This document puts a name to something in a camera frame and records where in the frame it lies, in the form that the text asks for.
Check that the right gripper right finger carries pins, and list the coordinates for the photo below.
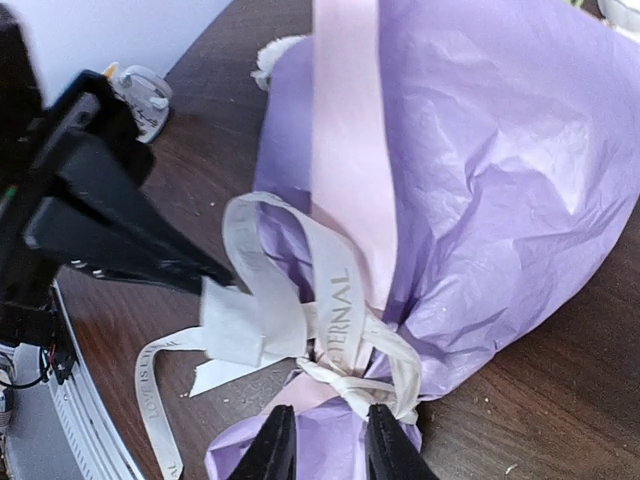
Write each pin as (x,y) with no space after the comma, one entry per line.
(390,455)

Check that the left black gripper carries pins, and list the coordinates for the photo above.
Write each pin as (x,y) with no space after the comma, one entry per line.
(131,242)

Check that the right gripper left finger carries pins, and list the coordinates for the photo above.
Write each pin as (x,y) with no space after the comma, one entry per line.
(272,453)

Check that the beige ribbon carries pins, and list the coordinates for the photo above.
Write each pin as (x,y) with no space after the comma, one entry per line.
(348,359)

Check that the purple pink wrapping paper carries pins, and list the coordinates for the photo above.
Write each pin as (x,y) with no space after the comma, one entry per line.
(481,157)

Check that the patterned mug yellow inside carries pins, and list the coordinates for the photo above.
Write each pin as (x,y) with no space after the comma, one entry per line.
(147,95)

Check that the scalloped white bowl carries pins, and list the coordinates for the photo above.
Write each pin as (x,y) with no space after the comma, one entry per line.
(621,12)

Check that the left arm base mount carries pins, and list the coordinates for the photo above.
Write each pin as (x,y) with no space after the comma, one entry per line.
(45,327)

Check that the front aluminium rail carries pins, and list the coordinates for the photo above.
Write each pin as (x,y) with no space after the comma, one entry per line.
(94,441)

